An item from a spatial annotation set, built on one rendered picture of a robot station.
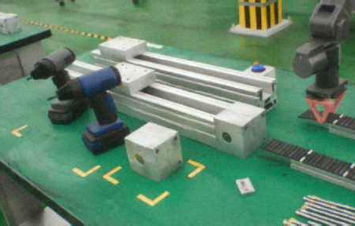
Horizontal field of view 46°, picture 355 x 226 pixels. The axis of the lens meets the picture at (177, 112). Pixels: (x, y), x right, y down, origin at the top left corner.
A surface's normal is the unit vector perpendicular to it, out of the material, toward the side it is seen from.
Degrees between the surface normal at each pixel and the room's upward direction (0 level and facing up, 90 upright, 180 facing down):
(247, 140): 90
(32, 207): 90
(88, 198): 0
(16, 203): 90
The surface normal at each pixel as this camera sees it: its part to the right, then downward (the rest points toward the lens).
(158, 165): 0.74, 0.22
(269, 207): -0.14, -0.88
